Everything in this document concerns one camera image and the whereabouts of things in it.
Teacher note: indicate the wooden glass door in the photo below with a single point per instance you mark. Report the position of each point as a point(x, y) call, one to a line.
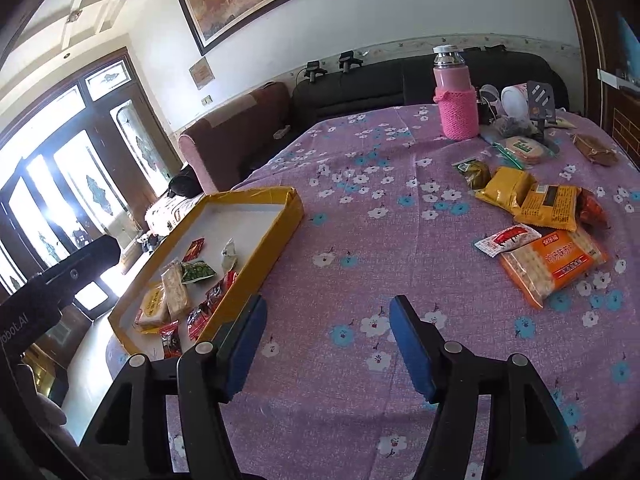
point(88, 158)

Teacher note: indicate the red white sachet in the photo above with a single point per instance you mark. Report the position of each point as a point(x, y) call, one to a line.
point(508, 239)

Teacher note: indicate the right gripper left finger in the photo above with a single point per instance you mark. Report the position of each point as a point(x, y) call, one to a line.
point(128, 435)

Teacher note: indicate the round green label snack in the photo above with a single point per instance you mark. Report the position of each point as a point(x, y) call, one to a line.
point(526, 151)

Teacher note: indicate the black bag on sofa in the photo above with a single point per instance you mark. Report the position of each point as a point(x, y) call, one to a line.
point(185, 184)

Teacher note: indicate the patterned sofa blanket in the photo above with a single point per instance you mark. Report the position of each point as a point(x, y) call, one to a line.
point(163, 216)

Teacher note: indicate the plain yellow snack pack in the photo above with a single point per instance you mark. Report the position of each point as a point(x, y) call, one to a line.
point(507, 189)

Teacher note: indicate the red candy tray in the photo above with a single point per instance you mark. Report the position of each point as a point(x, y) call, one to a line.
point(170, 339)
point(200, 316)

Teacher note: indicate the maroon armchair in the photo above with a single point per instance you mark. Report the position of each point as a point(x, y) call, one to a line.
point(217, 145)

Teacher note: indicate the black clamp on sofa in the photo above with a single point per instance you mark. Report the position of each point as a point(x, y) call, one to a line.
point(313, 70)
point(347, 60)

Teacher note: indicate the red candy upper tray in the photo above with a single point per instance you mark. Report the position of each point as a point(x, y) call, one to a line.
point(200, 316)

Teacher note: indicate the yellow cracker packet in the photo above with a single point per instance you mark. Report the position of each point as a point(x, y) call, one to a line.
point(153, 311)

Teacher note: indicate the yellow snack pack dark label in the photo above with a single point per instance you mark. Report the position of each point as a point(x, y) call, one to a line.
point(549, 206)

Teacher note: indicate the orange cracker pack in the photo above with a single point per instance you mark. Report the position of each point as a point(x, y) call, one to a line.
point(549, 264)

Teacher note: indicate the black clamp on sofa right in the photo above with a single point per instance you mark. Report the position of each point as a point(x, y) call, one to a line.
point(347, 60)

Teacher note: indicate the brown wrapped snack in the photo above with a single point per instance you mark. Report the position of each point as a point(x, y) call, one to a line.
point(594, 150)

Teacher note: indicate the pink sleeved thermos bottle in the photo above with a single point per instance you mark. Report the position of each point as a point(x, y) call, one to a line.
point(454, 94)

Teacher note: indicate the white gloved hand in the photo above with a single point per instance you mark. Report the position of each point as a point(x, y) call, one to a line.
point(42, 409)

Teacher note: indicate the yellow rimmed white tray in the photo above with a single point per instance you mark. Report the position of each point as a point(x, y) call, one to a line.
point(259, 221)

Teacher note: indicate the purple floral tablecloth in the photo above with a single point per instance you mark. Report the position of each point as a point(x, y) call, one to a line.
point(387, 213)

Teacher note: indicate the black leather sofa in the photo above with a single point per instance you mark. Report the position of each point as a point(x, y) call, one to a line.
point(409, 81)

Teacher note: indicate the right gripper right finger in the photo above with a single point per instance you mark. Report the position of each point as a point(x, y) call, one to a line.
point(527, 436)

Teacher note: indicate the red candy lower tray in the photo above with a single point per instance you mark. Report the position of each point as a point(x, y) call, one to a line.
point(170, 339)

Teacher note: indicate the green snack packet in tray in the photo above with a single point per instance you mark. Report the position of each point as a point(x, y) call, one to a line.
point(196, 271)

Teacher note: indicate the small wall plaque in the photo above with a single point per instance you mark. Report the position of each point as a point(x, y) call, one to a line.
point(201, 73)

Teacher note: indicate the red candy in tray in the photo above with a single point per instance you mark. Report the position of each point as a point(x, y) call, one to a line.
point(194, 250)

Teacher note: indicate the black clamp on sofa left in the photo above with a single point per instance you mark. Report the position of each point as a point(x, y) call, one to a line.
point(313, 70)

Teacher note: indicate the white plastic jar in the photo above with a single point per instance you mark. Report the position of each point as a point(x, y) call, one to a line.
point(514, 101)

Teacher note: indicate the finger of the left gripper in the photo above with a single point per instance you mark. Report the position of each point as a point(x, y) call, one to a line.
point(82, 264)

